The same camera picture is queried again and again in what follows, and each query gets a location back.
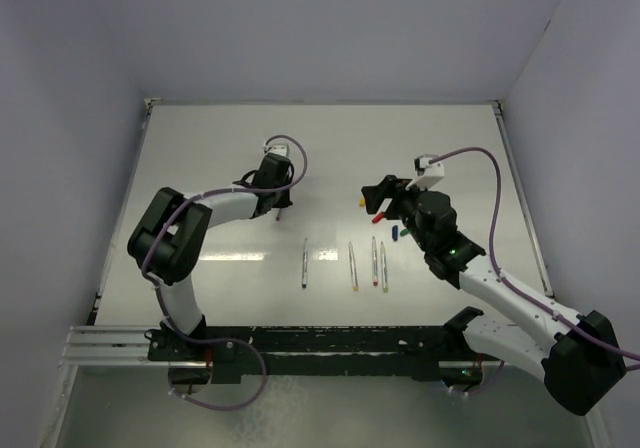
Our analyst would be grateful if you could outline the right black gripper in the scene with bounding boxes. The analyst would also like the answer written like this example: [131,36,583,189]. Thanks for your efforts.
[361,175,433,252]

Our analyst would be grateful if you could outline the blue-end marker pen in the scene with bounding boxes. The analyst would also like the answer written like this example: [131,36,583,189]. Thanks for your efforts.
[301,238,309,289]

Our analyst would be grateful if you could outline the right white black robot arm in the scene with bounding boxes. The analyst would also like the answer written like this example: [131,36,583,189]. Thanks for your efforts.
[361,175,627,416]

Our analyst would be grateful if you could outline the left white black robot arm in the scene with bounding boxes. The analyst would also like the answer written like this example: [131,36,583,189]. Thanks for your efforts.
[127,144,295,360]

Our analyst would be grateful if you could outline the red pen cap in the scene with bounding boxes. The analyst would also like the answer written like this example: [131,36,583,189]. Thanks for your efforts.
[371,212,385,224]

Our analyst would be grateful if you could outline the red-end marker pen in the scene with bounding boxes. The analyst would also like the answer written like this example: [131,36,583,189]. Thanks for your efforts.
[371,236,379,287]

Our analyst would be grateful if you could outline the green-end marker pen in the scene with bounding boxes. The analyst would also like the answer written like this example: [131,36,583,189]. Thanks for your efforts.
[380,242,389,293]

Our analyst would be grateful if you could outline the yellow-end marker pen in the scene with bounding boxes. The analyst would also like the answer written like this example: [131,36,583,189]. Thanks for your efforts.
[348,241,359,291]

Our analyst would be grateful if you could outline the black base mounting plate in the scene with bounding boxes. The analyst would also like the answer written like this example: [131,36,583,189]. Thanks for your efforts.
[145,326,484,387]

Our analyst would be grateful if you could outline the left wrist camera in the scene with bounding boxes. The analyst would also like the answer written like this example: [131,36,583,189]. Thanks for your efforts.
[263,140,290,158]

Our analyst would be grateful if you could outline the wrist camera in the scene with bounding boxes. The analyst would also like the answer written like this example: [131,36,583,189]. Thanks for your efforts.
[263,140,290,158]
[406,154,445,190]

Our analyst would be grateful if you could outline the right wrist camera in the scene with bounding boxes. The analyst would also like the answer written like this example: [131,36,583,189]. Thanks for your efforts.
[406,154,445,190]

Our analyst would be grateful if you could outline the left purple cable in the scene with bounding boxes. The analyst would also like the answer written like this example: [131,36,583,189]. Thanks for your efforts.
[140,135,307,339]

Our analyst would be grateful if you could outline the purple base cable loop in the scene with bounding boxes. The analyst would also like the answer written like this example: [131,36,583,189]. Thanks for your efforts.
[167,337,267,411]

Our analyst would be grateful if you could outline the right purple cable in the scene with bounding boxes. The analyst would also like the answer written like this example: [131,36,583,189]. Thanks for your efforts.
[429,146,640,359]

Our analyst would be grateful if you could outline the aluminium extrusion rail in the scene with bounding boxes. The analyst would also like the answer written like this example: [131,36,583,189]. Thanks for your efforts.
[62,325,149,367]

